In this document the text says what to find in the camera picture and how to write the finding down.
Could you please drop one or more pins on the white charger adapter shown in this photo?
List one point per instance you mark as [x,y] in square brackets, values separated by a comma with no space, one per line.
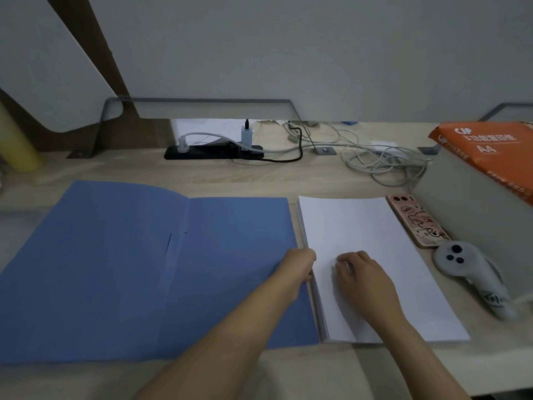
[246,139]

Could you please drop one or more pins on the person's right forearm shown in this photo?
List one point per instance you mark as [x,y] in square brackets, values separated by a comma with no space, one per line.
[424,366]

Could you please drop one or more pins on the person's right hand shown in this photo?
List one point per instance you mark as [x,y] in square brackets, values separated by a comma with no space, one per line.
[366,287]

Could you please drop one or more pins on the large white board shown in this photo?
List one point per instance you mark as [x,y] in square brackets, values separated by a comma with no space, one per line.
[291,49]

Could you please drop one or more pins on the person's left hand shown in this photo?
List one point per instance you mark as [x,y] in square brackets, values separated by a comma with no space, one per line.
[293,268]

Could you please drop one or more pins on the person's left forearm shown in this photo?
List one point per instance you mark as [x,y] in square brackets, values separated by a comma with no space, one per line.
[216,349]

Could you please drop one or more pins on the blue folder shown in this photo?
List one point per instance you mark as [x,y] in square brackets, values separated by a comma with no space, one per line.
[104,266]

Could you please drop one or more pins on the grey controller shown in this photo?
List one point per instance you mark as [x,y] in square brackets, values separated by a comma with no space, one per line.
[462,262]

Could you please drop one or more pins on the loose white papers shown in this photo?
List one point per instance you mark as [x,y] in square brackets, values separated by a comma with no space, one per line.
[208,126]

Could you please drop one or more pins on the yellow bottle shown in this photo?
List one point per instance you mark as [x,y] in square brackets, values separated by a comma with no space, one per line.
[16,149]

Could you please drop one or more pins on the grey box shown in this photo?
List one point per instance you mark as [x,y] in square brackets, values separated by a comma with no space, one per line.
[470,212]

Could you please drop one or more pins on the orange paper package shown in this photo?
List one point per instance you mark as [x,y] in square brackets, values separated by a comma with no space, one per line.
[491,154]

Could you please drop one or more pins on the stack of white paper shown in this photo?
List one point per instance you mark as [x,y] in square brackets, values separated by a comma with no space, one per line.
[374,229]

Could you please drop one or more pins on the phone with pink case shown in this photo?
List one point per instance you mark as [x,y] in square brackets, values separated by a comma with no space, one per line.
[416,220]

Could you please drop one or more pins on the white rounded board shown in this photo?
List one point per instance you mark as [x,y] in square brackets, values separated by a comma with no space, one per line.
[50,70]

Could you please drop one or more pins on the brown cardboard board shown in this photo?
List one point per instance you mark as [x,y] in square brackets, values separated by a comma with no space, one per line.
[125,137]

